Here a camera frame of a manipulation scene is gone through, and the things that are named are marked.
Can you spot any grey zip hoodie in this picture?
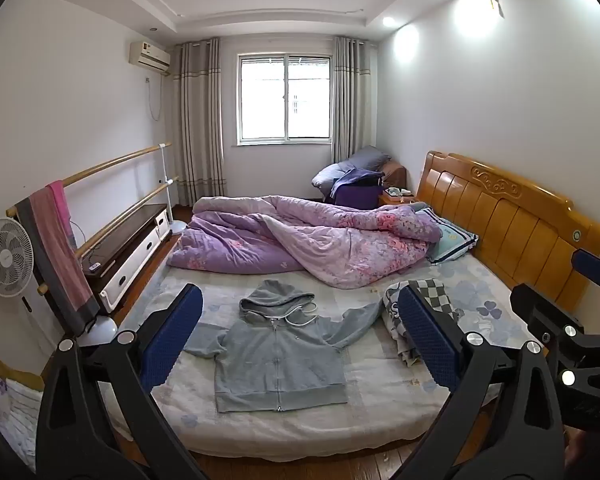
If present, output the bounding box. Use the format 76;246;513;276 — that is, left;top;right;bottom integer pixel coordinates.
182;280;386;413

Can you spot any window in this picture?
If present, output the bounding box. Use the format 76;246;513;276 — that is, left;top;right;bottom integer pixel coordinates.
236;52;333;145

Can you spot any white blue pillow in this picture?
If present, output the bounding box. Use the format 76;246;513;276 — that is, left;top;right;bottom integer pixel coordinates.
311;162;352;192

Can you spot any purple floral quilt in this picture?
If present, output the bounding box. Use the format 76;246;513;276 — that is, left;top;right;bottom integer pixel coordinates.
166;194;443;290

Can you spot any wooden nightstand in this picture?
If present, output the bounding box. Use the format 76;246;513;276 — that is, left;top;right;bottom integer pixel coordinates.
378;187;426;208

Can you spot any white dark-top tv cabinet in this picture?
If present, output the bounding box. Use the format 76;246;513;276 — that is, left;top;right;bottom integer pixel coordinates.
77;203;172;313

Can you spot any chair with piled bedding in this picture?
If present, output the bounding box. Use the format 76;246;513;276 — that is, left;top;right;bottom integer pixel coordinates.
329;169;386;209

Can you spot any grey striped curtain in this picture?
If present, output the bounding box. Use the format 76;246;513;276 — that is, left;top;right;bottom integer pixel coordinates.
331;35;378;176
172;37;227;206

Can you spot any checkered printed cloth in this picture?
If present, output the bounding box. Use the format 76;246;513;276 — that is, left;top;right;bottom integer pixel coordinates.
382;278;466;368

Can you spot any white air conditioner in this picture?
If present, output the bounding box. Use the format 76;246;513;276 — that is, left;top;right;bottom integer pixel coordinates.
129;40;172;72

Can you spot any grey pillow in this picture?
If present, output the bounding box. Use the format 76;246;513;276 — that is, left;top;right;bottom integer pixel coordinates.
346;146;392;173

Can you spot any white standing fan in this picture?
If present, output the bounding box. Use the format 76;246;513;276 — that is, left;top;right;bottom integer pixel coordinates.
0;217;48;356

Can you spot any air conditioner cable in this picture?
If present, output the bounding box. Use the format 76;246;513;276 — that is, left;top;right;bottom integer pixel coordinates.
146;76;163;122

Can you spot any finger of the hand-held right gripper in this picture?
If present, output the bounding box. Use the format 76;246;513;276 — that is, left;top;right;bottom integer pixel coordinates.
510;283;586;346
571;248;600;306

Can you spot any grey pink striped towel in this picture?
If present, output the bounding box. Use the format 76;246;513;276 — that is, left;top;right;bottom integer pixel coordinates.
15;187;101;337

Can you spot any brown chair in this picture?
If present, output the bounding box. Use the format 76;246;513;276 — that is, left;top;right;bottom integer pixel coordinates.
381;160;407;196

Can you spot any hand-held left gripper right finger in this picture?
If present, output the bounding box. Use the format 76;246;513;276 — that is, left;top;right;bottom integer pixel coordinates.
395;287;566;480

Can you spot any wooden bed with floral sheet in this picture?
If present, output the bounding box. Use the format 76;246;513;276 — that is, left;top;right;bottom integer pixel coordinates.
112;151;600;461

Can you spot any white quilted floral cloth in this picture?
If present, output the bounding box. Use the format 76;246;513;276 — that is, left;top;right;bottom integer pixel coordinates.
0;345;48;473

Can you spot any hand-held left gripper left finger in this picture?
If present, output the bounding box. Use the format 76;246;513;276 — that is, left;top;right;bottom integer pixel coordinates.
36;283;204;480

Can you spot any light blue pillow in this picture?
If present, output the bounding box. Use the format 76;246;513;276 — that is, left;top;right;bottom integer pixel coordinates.
415;205;479;265

